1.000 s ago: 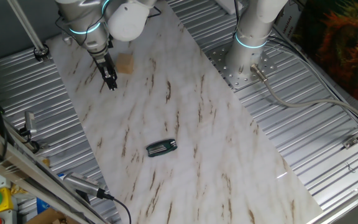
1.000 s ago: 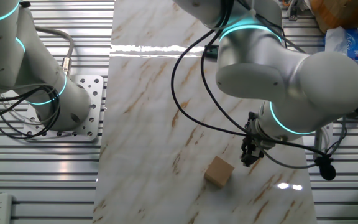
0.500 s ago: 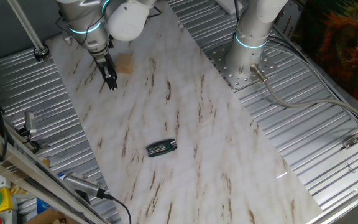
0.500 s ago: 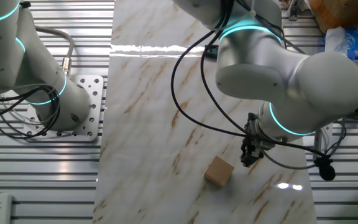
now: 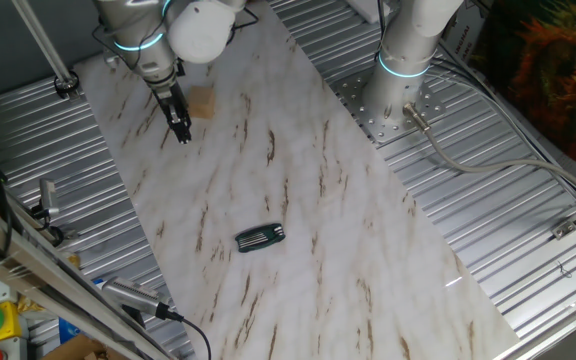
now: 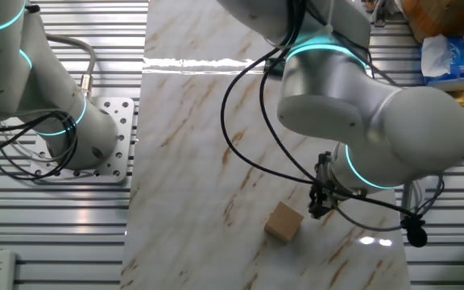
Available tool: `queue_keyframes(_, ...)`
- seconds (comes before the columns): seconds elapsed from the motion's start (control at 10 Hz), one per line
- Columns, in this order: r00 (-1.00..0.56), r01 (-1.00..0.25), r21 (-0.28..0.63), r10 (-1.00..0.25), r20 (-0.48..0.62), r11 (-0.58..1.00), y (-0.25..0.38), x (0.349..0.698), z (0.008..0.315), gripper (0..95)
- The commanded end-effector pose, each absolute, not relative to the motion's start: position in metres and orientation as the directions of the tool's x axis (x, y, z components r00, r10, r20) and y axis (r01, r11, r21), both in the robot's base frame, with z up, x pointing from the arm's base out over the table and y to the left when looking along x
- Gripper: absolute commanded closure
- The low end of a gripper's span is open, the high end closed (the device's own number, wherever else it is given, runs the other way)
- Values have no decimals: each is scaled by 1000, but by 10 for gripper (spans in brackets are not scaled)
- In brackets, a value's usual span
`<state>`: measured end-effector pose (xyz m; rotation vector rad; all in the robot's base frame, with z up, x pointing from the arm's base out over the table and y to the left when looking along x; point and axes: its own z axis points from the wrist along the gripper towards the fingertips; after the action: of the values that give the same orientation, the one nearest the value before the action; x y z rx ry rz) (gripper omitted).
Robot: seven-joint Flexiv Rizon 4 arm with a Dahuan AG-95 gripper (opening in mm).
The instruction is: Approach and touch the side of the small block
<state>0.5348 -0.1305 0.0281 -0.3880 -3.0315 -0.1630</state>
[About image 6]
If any black base cable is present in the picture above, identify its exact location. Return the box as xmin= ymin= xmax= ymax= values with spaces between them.
xmin=0 ymin=110 xmax=79 ymax=181

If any brown cardboard box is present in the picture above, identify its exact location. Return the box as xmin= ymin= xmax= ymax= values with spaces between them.
xmin=400 ymin=0 xmax=464 ymax=44

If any long black gripper cable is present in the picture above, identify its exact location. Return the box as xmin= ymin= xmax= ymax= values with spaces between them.
xmin=259 ymin=0 xmax=322 ymax=187
xmin=220 ymin=0 xmax=418 ymax=221

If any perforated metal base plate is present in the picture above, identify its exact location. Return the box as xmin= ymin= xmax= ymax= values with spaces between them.
xmin=30 ymin=96 xmax=135 ymax=185

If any blue tissue pack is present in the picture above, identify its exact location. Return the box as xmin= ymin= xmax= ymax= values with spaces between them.
xmin=420 ymin=34 xmax=464 ymax=93

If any thick grey cable metal plug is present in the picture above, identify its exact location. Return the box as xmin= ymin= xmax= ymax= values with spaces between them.
xmin=45 ymin=33 xmax=97 ymax=99

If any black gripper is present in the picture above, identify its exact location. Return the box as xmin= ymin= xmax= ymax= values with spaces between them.
xmin=308 ymin=151 xmax=338 ymax=219

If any small metal bracket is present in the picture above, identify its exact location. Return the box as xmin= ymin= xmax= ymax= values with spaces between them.
xmin=371 ymin=0 xmax=391 ymax=28

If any white marble pattern mat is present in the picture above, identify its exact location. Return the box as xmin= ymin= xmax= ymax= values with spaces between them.
xmin=118 ymin=0 xmax=412 ymax=290

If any grey base cable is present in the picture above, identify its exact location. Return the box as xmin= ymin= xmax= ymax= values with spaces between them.
xmin=0 ymin=120 xmax=76 ymax=164

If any black cable wrap bundle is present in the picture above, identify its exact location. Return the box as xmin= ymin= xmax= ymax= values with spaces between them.
xmin=400 ymin=215 xmax=429 ymax=248

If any small brown cardboard block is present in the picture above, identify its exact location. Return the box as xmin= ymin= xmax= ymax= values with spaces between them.
xmin=263 ymin=201 xmax=305 ymax=246

